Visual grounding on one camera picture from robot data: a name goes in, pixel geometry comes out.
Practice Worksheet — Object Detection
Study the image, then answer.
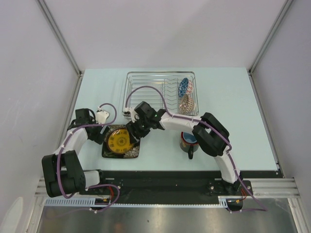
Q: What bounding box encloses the yellow round patterned plate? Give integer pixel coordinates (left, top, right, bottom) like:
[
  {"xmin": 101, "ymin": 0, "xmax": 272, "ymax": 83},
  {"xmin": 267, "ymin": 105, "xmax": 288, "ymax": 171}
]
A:
[{"xmin": 107, "ymin": 128, "xmax": 134, "ymax": 154}]

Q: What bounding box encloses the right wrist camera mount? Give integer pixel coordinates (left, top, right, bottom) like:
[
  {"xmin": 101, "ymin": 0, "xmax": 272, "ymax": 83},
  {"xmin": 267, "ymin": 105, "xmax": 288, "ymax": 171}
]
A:
[{"xmin": 122, "ymin": 107, "xmax": 136, "ymax": 122}]

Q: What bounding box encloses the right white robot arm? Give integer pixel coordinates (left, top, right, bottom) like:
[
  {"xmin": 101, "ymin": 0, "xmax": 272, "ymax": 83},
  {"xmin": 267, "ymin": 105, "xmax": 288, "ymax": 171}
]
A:
[{"xmin": 124, "ymin": 101, "xmax": 242, "ymax": 195}]

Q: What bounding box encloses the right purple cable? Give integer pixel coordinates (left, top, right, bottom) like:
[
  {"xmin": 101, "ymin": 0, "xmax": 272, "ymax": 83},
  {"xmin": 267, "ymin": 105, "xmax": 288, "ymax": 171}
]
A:
[{"xmin": 124, "ymin": 85, "xmax": 268, "ymax": 212}]

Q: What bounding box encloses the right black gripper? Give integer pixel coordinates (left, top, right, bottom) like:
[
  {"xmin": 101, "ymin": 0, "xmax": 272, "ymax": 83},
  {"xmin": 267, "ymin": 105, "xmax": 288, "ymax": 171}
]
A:
[{"xmin": 126, "ymin": 116, "xmax": 152, "ymax": 144}]

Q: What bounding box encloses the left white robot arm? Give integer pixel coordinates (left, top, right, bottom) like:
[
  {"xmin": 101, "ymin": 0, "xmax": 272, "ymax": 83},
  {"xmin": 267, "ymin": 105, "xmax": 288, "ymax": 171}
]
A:
[{"xmin": 41, "ymin": 108, "xmax": 110, "ymax": 198}]

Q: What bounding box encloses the white slotted cable duct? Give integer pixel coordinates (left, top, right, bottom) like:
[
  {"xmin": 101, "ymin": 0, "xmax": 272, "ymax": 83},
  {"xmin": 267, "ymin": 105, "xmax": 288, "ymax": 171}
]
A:
[{"xmin": 45, "ymin": 198, "xmax": 227, "ymax": 208}]

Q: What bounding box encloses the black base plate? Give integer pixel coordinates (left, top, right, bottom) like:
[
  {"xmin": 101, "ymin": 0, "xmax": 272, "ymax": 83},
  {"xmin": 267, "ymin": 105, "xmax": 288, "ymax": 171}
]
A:
[{"xmin": 81, "ymin": 171, "xmax": 253, "ymax": 205}]

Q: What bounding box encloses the black square floral plate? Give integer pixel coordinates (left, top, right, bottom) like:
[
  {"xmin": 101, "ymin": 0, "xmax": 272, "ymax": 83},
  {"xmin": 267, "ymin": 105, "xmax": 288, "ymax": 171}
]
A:
[{"xmin": 102, "ymin": 125, "xmax": 140, "ymax": 159}]

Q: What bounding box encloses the black mug red rim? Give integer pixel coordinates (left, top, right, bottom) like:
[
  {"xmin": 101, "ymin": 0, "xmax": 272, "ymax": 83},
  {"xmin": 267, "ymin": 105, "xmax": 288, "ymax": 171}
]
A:
[{"xmin": 179, "ymin": 132, "xmax": 199, "ymax": 160}]

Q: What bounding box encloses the brown patterned white bowl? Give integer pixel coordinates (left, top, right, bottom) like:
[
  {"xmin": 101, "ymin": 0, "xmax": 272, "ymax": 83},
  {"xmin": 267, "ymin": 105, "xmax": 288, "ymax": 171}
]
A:
[{"xmin": 179, "ymin": 94, "xmax": 196, "ymax": 115}]

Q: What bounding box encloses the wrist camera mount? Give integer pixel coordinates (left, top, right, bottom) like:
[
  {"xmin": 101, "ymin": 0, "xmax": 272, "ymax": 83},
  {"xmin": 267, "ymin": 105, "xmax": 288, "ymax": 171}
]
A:
[
  {"xmin": 95, "ymin": 107, "xmax": 110, "ymax": 124},
  {"xmin": 122, "ymin": 107, "xmax": 136, "ymax": 122}
]

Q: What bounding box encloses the blue patterned bowl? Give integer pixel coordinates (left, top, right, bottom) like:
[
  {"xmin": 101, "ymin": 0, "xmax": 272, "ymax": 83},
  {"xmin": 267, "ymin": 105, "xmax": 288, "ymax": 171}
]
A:
[{"xmin": 178, "ymin": 78, "xmax": 189, "ymax": 98}]

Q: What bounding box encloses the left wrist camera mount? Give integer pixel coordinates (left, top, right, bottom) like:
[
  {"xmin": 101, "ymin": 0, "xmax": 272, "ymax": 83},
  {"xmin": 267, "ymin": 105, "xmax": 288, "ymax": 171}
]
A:
[{"xmin": 95, "ymin": 107, "xmax": 110, "ymax": 124}]

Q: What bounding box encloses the metal wire dish rack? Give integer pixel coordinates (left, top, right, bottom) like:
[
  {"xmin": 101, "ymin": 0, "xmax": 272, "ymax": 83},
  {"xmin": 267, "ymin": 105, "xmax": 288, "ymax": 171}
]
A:
[{"xmin": 122, "ymin": 71, "xmax": 199, "ymax": 116}]

